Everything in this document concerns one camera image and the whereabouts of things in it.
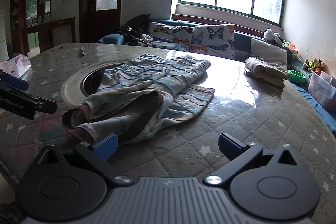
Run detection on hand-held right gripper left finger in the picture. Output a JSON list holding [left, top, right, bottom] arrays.
[[37, 133, 133, 186]]

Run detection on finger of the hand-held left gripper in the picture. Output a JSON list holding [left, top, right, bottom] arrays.
[[0, 72, 30, 91], [0, 87, 58, 120]]

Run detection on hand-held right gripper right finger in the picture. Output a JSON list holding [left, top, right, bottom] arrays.
[[203, 133, 302, 186]]

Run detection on blue striped cloth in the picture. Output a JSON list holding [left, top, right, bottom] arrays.
[[62, 55, 216, 147]]

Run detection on pink white plastic bag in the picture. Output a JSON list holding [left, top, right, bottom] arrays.
[[0, 53, 32, 81]]

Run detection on grey quilted star table cover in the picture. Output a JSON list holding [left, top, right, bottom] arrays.
[[0, 43, 336, 224]]

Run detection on white refrigerator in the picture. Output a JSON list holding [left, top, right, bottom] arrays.
[[0, 10, 11, 62]]

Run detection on round black induction cooker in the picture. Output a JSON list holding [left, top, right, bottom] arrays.
[[62, 61, 128, 107]]

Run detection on dark wooden shelf cabinet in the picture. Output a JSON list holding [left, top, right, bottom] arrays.
[[9, 0, 56, 57]]

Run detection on dark wooden sideboard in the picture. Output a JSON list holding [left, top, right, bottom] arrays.
[[25, 17, 76, 53]]

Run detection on folded yellowish cloth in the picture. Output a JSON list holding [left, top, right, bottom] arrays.
[[245, 56, 290, 87]]

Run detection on green bowl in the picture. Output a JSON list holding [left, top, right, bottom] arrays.
[[288, 70, 307, 84]]

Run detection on grey cushion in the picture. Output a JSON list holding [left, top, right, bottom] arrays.
[[251, 38, 288, 70]]

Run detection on blue chair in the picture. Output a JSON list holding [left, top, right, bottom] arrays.
[[98, 34, 127, 45]]

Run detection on butterfly print pillow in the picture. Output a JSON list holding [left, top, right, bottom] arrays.
[[191, 25, 235, 60], [151, 40, 192, 53], [148, 25, 194, 43]]

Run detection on clear plastic storage box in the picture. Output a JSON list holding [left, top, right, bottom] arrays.
[[307, 71, 336, 109]]

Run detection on orange green toys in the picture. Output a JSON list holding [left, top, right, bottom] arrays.
[[282, 41, 300, 56]]

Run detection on brown stuffed toys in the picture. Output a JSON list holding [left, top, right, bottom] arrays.
[[302, 58, 326, 75]]

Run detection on white plush toy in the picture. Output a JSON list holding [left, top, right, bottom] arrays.
[[263, 28, 282, 44]]

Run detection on black bag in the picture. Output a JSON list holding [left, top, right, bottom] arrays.
[[112, 14, 152, 46]]

